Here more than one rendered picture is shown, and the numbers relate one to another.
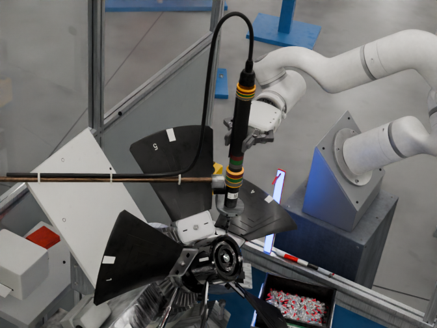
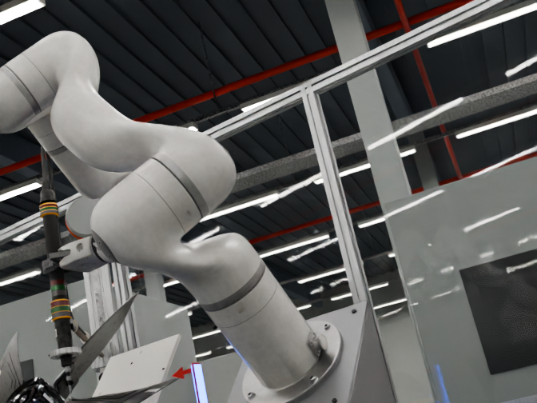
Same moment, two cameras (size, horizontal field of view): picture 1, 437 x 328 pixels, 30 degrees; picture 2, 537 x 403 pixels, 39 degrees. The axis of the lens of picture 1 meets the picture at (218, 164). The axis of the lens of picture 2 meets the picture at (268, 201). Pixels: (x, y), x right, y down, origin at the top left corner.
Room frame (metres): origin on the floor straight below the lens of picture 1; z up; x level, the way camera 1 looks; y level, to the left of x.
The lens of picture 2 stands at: (2.19, -1.69, 0.96)
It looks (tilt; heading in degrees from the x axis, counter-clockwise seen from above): 19 degrees up; 93
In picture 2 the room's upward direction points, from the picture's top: 13 degrees counter-clockwise
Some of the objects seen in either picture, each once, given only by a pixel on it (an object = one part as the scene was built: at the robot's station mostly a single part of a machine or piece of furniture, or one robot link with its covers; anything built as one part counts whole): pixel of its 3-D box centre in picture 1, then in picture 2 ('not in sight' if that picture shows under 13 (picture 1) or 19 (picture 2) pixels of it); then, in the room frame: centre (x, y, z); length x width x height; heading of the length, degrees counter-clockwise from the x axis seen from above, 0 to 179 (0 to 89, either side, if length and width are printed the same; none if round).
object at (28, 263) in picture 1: (9, 267); not in sight; (1.64, 0.57, 0.92); 0.17 x 0.16 x 0.11; 65
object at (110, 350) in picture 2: not in sight; (104, 357); (1.46, 0.57, 1.39); 0.10 x 0.07 x 0.08; 100
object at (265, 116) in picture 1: (258, 119); (89, 252); (1.67, -0.09, 1.51); 0.11 x 0.10 x 0.07; 156
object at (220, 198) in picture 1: (227, 192); (64, 335); (1.57, -0.03, 1.34); 0.09 x 0.07 x 0.10; 100
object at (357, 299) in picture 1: (295, 271); not in sight; (1.86, -0.28, 0.82); 0.90 x 0.04 x 0.08; 65
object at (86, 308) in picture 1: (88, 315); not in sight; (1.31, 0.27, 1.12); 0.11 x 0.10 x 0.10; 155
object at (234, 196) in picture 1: (238, 143); (55, 269); (1.57, -0.04, 1.50); 0.04 x 0.04 x 0.46
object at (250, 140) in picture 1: (253, 142); (49, 263); (1.57, -0.08, 1.51); 0.07 x 0.03 x 0.03; 156
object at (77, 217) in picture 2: not in sight; (89, 218); (1.44, 0.67, 1.88); 0.17 x 0.15 x 0.16; 155
